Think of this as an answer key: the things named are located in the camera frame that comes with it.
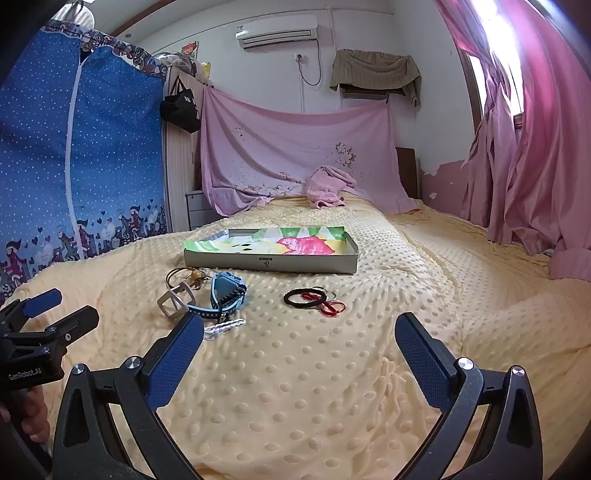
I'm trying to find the black power cable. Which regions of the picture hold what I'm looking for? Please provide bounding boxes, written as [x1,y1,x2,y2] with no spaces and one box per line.
[295,53,324,87]

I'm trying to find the colourful printed metal tray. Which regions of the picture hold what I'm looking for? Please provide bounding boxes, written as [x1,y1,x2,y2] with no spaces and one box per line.
[183,226,359,275]

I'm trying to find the blue wrist watch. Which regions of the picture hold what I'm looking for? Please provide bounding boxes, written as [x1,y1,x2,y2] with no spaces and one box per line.
[187,272,249,323]

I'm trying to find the black bag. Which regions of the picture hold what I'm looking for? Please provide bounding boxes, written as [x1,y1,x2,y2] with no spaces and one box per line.
[160,76,202,134]

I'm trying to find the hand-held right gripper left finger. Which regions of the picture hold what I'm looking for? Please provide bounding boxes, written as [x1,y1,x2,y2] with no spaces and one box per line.
[52,313,205,480]

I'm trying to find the brown wooden headboard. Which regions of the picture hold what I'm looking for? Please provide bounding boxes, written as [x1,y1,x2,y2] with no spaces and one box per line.
[396,147,422,199]

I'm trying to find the pink towel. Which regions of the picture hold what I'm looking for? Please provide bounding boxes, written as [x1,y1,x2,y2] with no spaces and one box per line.
[305,165,357,209]

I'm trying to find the pink curtain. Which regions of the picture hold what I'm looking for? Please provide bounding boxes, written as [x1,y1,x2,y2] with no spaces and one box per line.
[434,0,591,282]

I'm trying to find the pink hanging sheet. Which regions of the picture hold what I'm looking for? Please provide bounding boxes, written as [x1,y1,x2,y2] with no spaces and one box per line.
[199,88,419,217]

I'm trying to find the person's left hand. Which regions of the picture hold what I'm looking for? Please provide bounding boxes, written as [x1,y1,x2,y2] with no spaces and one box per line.
[0,385,49,444]

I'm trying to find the black hair tie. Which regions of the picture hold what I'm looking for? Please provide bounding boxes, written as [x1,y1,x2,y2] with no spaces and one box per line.
[283,288,319,308]

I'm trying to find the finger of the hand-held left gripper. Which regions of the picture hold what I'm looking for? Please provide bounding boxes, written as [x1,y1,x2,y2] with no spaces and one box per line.
[44,306,100,352]
[0,288,63,330]

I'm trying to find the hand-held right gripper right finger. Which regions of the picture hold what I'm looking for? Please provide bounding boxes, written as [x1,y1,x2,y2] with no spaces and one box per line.
[394,312,543,480]

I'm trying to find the brown hanging cloth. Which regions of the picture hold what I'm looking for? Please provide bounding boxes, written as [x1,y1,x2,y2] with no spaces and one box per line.
[329,48,422,109]

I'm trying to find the red cord bracelet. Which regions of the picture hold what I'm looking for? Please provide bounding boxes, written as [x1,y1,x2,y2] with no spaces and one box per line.
[300,290,346,319]

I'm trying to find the grey nightstand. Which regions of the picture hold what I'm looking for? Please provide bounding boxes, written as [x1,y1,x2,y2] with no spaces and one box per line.
[185,189,220,229]

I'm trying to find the yellow and red bags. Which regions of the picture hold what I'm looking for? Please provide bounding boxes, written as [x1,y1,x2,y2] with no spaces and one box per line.
[159,41,213,86]

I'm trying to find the white air conditioner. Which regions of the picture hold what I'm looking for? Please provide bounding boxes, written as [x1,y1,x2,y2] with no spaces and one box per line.
[235,15,319,49]

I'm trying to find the blue dotted fabric wardrobe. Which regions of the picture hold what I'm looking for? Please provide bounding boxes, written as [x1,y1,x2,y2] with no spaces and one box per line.
[0,18,169,296]

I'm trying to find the wooden wardrobe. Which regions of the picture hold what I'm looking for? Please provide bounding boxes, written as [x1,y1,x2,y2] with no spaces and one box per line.
[164,67,206,232]

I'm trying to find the white beaded hair clip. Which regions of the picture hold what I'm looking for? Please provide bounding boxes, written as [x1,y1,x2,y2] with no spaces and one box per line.
[203,318,245,342]

